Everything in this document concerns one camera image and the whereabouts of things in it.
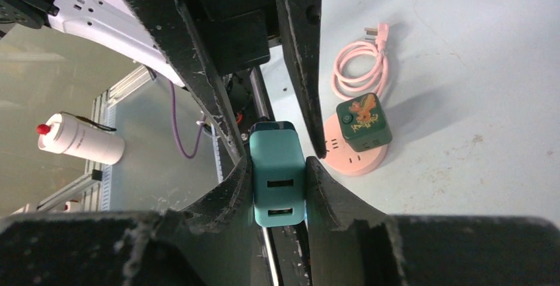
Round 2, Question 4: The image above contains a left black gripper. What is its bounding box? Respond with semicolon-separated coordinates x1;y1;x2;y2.
123;0;327;163

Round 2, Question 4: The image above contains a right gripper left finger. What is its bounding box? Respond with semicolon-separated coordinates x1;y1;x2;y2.
1;159;253;285

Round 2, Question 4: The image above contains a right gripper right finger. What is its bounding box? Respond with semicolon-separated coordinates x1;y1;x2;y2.
306;157;559;285

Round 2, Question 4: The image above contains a teal small cube adapter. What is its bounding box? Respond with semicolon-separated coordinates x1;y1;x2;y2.
249;121;306;228

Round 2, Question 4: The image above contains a dark green cube socket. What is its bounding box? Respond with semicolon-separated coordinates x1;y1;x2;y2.
336;92;393;152

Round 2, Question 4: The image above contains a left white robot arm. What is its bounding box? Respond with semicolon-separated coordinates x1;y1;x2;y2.
1;0;326;161

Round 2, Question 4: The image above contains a round pink power strip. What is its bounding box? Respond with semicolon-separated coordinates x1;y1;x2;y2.
323;114;389;176

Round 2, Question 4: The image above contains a white cylinder red cap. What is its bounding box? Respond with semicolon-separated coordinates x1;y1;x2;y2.
36;112;112;161

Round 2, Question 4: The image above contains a grey cable duct rail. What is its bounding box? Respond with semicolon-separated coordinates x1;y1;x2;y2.
85;104;124;211

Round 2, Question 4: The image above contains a pink coiled cable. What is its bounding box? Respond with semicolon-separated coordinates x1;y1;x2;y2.
332;22;391;101

